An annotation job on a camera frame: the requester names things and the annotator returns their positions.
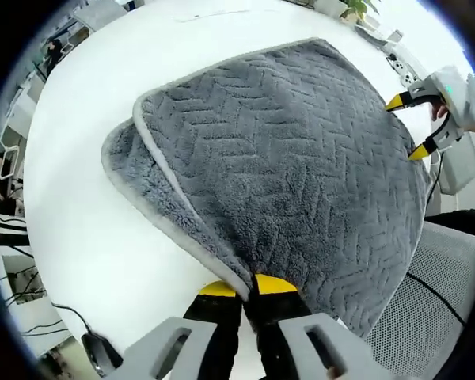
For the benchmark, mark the person's right hand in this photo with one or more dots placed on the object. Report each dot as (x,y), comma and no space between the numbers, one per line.
(441,111)

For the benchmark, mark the white chair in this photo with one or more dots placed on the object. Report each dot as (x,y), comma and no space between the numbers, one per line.
(8,162)
(67,47)

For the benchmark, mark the person's dark clothing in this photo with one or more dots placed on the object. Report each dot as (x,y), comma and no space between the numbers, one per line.
(467,225)

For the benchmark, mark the green potted plant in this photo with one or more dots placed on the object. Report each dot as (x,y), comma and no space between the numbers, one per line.
(358,6)

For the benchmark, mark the black computer mouse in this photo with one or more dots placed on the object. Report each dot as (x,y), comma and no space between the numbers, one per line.
(101,352)

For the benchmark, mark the white dotted device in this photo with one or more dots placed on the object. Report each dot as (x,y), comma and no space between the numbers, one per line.
(409,78)
(397,64)

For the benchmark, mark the white device stand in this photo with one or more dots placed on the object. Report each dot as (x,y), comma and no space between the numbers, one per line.
(380,35)

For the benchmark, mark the grey towel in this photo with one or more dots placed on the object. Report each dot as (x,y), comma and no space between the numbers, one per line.
(269,158)

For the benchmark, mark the light grey padded panel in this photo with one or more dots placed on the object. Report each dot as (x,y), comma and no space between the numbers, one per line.
(459,166)

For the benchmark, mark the grey mesh chair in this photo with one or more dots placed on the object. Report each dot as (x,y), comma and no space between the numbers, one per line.
(427,253)

